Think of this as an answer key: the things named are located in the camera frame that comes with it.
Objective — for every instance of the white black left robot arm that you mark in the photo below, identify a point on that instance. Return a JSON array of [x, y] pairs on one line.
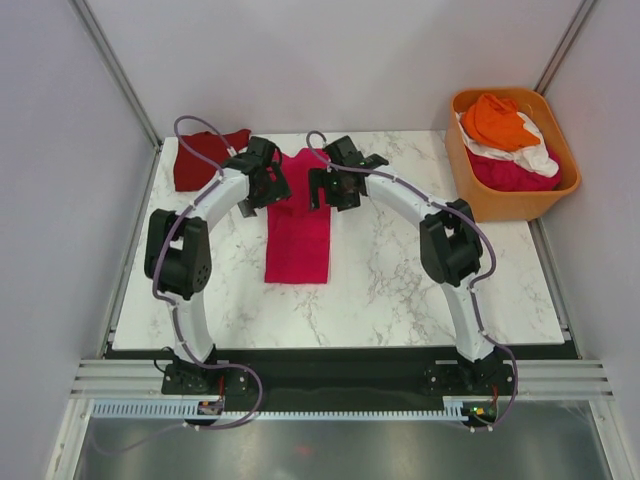
[[178, 257]]

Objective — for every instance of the magenta t-shirt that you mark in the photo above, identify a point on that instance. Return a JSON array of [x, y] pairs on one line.
[[298, 237], [507, 176]]

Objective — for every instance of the aluminium frame rail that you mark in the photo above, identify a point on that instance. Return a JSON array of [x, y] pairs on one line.
[[541, 379]]

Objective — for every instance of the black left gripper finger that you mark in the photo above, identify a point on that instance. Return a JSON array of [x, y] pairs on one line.
[[246, 209], [278, 188]]

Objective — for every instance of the white t-shirt in basket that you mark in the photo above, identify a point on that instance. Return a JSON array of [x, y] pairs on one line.
[[534, 159]]

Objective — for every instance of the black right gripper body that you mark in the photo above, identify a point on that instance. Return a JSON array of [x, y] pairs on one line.
[[337, 194]]

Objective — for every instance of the orange plastic laundry basket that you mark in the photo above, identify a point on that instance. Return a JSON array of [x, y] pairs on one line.
[[489, 205]]

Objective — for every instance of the folded dark red t-shirt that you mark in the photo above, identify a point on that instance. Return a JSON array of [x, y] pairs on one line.
[[192, 173]]

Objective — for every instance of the orange t-shirt in basket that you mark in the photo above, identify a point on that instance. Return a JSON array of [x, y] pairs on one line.
[[495, 122]]

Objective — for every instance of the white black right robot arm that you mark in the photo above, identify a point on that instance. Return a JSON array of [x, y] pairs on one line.
[[450, 242]]

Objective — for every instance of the white slotted cable duct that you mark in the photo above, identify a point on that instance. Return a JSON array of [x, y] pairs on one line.
[[195, 410]]

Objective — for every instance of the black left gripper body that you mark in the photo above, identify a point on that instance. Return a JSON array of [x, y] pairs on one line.
[[259, 198]]

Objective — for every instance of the magenta t-shirt in basket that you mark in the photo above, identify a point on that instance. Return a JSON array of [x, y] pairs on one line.
[[507, 176]]

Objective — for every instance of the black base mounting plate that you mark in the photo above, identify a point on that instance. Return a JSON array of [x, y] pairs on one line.
[[237, 359]]

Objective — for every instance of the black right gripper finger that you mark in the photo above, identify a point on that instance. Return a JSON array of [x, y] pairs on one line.
[[374, 161], [316, 178]]

